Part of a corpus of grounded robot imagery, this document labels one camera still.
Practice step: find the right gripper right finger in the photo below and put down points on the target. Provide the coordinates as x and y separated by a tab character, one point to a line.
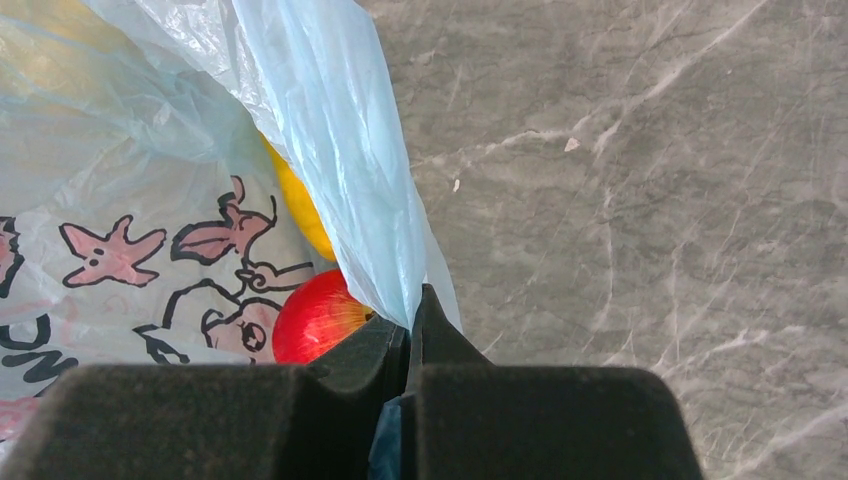
465	417

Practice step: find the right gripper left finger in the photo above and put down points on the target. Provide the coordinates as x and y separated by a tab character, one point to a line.
313	421

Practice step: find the red fake apple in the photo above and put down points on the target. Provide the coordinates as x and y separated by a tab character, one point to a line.
315	318

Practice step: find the yellow fake starfruit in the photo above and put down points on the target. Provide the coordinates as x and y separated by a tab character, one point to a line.
300	204

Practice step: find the light blue plastic bag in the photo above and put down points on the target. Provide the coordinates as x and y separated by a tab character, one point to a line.
142	220

